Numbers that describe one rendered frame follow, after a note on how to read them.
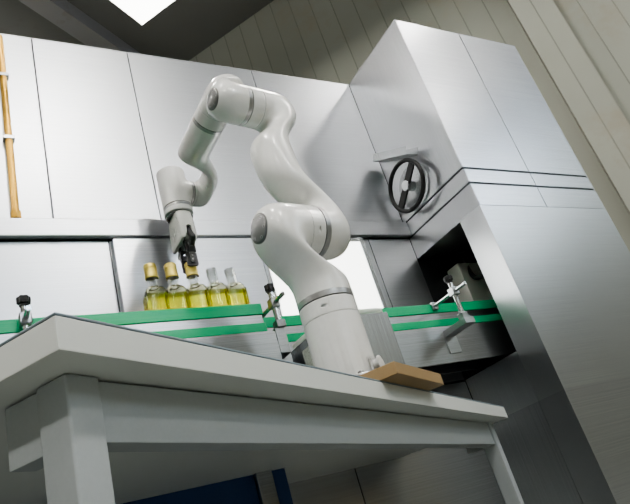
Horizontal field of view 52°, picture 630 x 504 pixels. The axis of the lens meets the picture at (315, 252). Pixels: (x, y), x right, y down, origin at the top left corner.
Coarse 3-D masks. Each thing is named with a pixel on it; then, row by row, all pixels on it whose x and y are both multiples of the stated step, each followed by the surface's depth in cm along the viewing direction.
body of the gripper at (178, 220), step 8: (168, 216) 184; (176, 216) 182; (184, 216) 182; (192, 216) 188; (176, 224) 181; (184, 224) 180; (192, 224) 182; (176, 232) 181; (184, 232) 179; (176, 240) 181; (176, 248) 182; (184, 248) 184
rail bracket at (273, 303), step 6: (264, 288) 169; (270, 288) 168; (270, 294) 168; (282, 294) 163; (270, 300) 167; (276, 300) 166; (270, 306) 167; (276, 306) 167; (264, 312) 171; (276, 312) 166; (276, 318) 165; (276, 324) 164; (282, 324) 164
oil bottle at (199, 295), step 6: (192, 288) 173; (198, 288) 174; (204, 288) 175; (192, 294) 172; (198, 294) 173; (204, 294) 174; (192, 300) 172; (198, 300) 172; (204, 300) 173; (210, 300) 174; (192, 306) 171; (198, 306) 171; (204, 306) 172; (210, 306) 173
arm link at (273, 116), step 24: (264, 96) 156; (264, 120) 157; (288, 120) 155; (264, 144) 147; (288, 144) 149; (264, 168) 145; (288, 168) 144; (288, 192) 144; (312, 192) 143; (336, 216) 140; (336, 240) 138
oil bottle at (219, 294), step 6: (216, 282) 178; (210, 288) 176; (216, 288) 177; (222, 288) 177; (210, 294) 175; (216, 294) 176; (222, 294) 176; (228, 294) 177; (216, 300) 175; (222, 300) 175; (228, 300) 176
